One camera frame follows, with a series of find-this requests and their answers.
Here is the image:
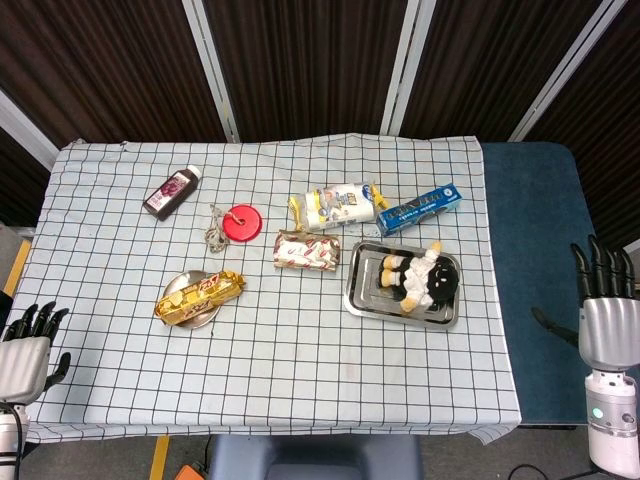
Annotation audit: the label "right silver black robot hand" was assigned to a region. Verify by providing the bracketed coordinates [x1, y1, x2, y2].
[531, 233, 640, 371]

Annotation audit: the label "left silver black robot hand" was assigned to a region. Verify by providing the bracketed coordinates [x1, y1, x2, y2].
[0, 301, 72, 404]

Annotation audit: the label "cow plush toy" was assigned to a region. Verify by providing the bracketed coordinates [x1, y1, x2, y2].
[377, 240, 462, 315]

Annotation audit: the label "gold foil snack bag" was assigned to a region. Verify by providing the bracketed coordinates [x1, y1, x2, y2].
[153, 269, 247, 327]

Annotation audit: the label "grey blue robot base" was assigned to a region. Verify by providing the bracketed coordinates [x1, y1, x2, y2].
[207, 433, 424, 480]

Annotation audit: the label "round steel plate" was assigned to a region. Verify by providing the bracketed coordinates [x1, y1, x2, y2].
[163, 269, 224, 330]

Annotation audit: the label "dark purple juice bottle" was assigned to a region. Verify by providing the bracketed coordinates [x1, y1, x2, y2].
[142, 166, 203, 222]

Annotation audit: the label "blue cookie box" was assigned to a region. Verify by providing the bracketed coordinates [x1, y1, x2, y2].
[375, 182, 462, 238]

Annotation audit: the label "rectangular steel tray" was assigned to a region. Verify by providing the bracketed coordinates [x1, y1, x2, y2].
[344, 239, 461, 331]

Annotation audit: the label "red round disc lid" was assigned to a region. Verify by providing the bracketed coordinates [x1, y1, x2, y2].
[222, 203, 264, 245]

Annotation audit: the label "white black checkered tablecloth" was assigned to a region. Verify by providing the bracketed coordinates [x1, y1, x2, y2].
[8, 132, 524, 446]

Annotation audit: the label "white yellow snack package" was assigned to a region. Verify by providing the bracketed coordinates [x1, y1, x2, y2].
[287, 181, 390, 232]

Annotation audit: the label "gold snack pack red print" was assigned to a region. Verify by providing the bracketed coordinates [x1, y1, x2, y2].
[272, 228, 342, 273]

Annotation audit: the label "brown folding screen white frames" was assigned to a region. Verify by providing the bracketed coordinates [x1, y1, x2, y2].
[0, 0, 640, 261]

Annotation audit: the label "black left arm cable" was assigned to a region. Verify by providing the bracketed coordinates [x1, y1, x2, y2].
[0, 407, 26, 480]

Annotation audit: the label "black floor cable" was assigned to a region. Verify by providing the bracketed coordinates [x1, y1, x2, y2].
[508, 462, 545, 480]

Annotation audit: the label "tangled twine string bundle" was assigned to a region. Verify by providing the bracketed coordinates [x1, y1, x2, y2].
[203, 203, 242, 254]

